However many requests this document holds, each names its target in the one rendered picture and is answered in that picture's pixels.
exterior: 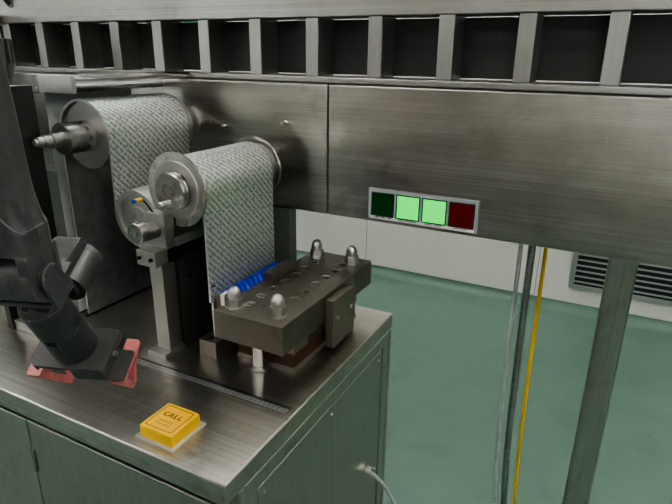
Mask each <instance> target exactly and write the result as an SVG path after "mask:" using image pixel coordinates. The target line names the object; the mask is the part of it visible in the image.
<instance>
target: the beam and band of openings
mask: <svg viewBox="0 0 672 504"><path fill-rule="evenodd" d="M10 2H11V3H13V8H9V7H8V6H7V4H6V3H5V2H4V1H3V0H0V22H1V25H2V26H0V35H1V38H8V39H11V40H12V45H13V51H14V57H15V62H16V65H15V71H21V72H47V73H73V74H99V73H130V72H161V71H168V72H169V71H178V72H189V73H190V78H202V79H228V80H254V81H280V82H306V83H332V84H357V85H383V86H409V87H435V88H461V89H487V90H512V91H538V92H564V93H590V94H616V95H642V96H668V97H672V86H663V85H631V84H621V83H645V84H672V14H660V13H672V0H10ZM605 14H611V15H605ZM633 14H653V15H633ZM549 15H595V16H549ZM494 16H520V17H494ZM439 17H440V18H439ZM466 17H481V18H466ZM396 18H424V19H396ZM334 19H367V20H334ZM278 20H306V21H278ZM227 21H249V22H227ZM181 22H195V23H181ZM107 23H109V24H107ZM64 24H70V25H64ZM38 65H41V66H38ZM70 66H76V67H70ZM105 67H114V68H105ZM143 68H149V69H143ZM151 69H156V70H151ZM184 70H201V71H184ZM229 71H248V72H251V73H247V72H229ZM279 72H281V73H306V74H279ZM333 74H347V75H367V76H343V75H333ZM394 76H413V77H436V78H407V77H394ZM461 78H479V79H512V81H503V80H471V79H461ZM536 80H546V81H579V82H599V83H567V82H536Z"/></svg>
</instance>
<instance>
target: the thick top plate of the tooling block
mask: <svg viewBox="0 0 672 504"><path fill-rule="evenodd" d="M344 258H345V256H344V255H339V254H333V253H328V252H324V258H321V259H312V258H310V253H308V254H307V255H305V256H303V257H302V258H300V259H298V260H297V261H295V268H294V269H292V270H291V271H289V272H288V273H286V274H284V275H283V276H281V277H279V278H278V279H276V280H274V281H273V282H272V281H267V280H263V281H261V282H259V283H258V284H256V285H254V286H253V287H251V288H249V289H248V290H246V291H244V292H242V293H241V296H242V297H243V304H244V308H243V309H241V310H238V311H229V310H227V309H226V308H225V306H222V305H220V306H219V307H217V308H215V309H214V310H213V313H214V327H215V337H218V338H221V339H225V340H228V341H232V342H235V343H238V344H242V345H245V346H249V347H252V348H256V349H259V350H262V351H266V352H269V353H273V354H276V355H279V356H284V355H285V354H286V353H287V352H289V351H290V350H291V349H292V348H293V347H295V346H296V345H297V344H298V343H299V342H301V341H302V340H303V339H304V338H305V337H307V336H308V335H309V334H310V333H311V332H313V331H314V330H315V329H316V328H317V327H319V326H320V325H321V324H322V323H323V322H325V300H326V299H327V298H329V297H330V296H331V295H333V294H334V293H335V292H336V291H338V290H339V289H340V288H342V287H343V286H344V285H346V284H351V285H354V297H355V296H356V295H357V294H358V293H359V292H361V291H362V290H363V289H364V288H365V287H367V286H368V285H369V284H370V283H371V261H370V260H365V259H360V258H358V261H359V264H358V265H356V266H348V265H345V264H344ZM277 293H279V294H281V295H282V296H283V297H284V300H285V305H286V306H287V314H288V316H287V317H286V318H284V319H280V320H274V319H271V318H269V316H268V314H269V305H271V298H272V296H273V295H274V294H277Z"/></svg>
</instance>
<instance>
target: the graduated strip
mask: <svg viewBox="0 0 672 504"><path fill-rule="evenodd" d="M137 363H138V364H140V365H143V366H146V367H149V368H152V369H155V370H158V371H161V372H164V373H166V374H169V375H172V376H175V377H178V378H181V379H184V380H187V381H190V382H192V383H195V384H198V385H201V386H204V387H207V388H210V389H213V390H216V391H218V392H221V393H224V394H227V395H230V396H233V397H236V398H239V399H242V400H244V401H247V402H250V403H253V404H256V405H259V406H262V407H265V408H268V409H270V410H273V411H276V412H279V413H282V414H285V415H286V414H287V413H288V412H289V411H290V410H291V409H292V408H291V407H288V406H285V405H282V404H279V403H276V402H273V401H270V400H267V399H264V398H261V397H258V396H255V395H252V394H249V393H246V392H243V391H240V390H237V389H234V388H231V387H228V386H226V385H223V384H220V383H217V382H214V381H211V380H208V379H205V378H202V377H199V376H196V375H193V374H190V373H187V372H184V371H181V370H178V369H175V368H172V367H169V366H166V365H163V364H160V363H157V362H155V361H152V360H149V359H146V358H143V357H140V356H138V358H137Z"/></svg>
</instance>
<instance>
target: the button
mask: <svg viewBox="0 0 672 504"><path fill-rule="evenodd" d="M199 425H200V415H199V414H198V413H195V412H192V411H190V410H187V409H184V408H182V407H179V406H176V405H174V404H171V403H168V404H167V405H166V406H164V407H163V408H161V409H160V410H159V411H157V412H156V413H155V414H153V415H152V416H151V417H149V418H148V419H146V420H145V421H144V422H142V423H141V424H140V430H141V435H142V436H144V437H146V438H149V439H151V440H154V441H156V442H158V443H161V444H163V445H165V446H168V447H170V448H173V447H174V446H175V445H177V444H178V443H179V442H180V441H181V440H183V439H184V438H185V437H186V436H187V435H189V434H190V433H191V432H192V431H193V430H195V429H196V428H197V427H198V426H199Z"/></svg>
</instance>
